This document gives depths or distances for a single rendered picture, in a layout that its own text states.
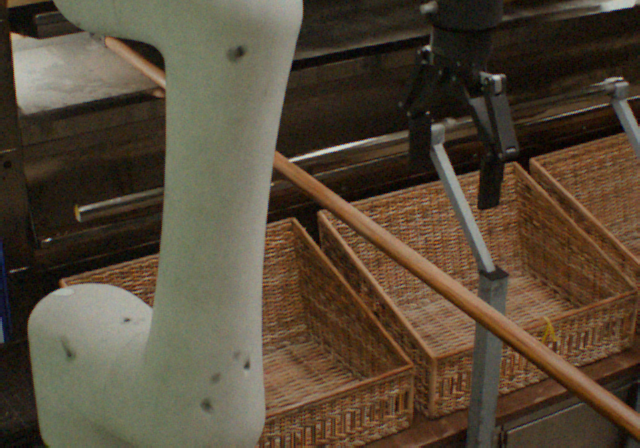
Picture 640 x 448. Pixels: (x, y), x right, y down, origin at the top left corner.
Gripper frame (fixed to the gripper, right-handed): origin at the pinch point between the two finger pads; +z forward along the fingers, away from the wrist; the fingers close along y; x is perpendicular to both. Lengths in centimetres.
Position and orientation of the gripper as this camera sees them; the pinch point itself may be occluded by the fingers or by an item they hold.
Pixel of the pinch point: (452, 179)
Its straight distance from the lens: 162.7
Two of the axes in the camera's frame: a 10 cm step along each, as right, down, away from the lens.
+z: -0.2, 9.0, 4.3
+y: 5.6, 3.6, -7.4
